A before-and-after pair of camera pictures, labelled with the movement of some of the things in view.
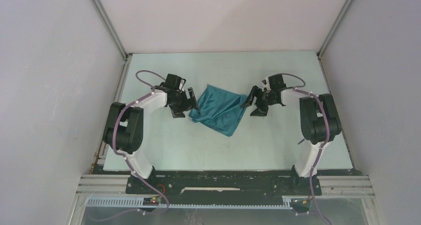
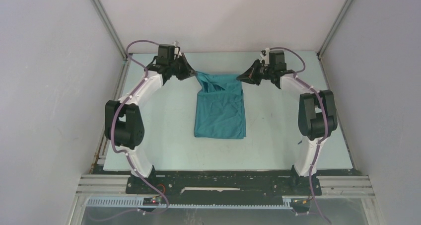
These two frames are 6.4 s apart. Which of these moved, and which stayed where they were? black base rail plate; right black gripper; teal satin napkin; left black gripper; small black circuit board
Moved: teal satin napkin; left black gripper; right black gripper
Stayed: small black circuit board; black base rail plate
